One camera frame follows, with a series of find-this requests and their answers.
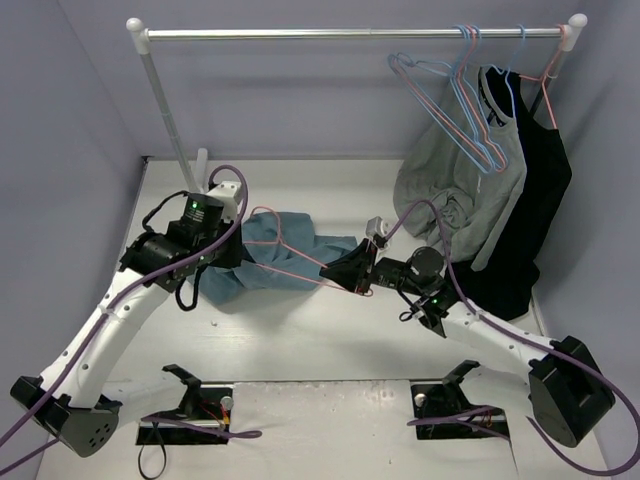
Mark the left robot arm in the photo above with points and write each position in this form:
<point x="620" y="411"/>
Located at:
<point x="72" y="399"/>

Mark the pink hanger at rack end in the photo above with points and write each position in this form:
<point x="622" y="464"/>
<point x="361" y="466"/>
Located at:
<point x="550" y="73"/>

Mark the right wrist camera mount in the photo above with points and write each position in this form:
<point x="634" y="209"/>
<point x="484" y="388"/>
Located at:
<point x="376" y="232"/>

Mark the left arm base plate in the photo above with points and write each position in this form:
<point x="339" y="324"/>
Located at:
<point x="203" y="404"/>

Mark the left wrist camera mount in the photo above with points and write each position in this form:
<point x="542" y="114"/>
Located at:
<point x="229" y="193"/>

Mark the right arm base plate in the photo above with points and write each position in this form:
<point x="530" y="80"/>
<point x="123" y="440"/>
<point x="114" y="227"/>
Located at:
<point x="442" y="411"/>

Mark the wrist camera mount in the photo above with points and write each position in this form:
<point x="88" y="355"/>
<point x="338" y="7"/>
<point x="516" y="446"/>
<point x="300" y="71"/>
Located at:
<point x="229" y="193"/>
<point x="376" y="232"/>

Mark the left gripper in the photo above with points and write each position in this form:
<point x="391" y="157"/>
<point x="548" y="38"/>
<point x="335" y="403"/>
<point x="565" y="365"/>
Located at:
<point x="232" y="248"/>

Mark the white metal clothes rack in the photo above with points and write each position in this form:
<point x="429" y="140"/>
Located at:
<point x="194" y="178"/>

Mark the black tank top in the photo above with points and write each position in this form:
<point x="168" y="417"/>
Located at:
<point x="503" y="288"/>

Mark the blue t shirt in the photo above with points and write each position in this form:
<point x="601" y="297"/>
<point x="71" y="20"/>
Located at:
<point x="220" y="286"/>

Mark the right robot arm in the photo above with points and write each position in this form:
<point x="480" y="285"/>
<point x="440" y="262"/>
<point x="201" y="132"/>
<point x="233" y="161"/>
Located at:
<point x="552" y="382"/>

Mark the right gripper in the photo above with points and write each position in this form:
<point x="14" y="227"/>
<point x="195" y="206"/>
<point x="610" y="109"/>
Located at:
<point x="365" y="270"/>

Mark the grey sweatshirt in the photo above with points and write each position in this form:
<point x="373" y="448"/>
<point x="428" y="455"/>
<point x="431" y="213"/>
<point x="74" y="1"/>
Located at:
<point x="443" y="182"/>

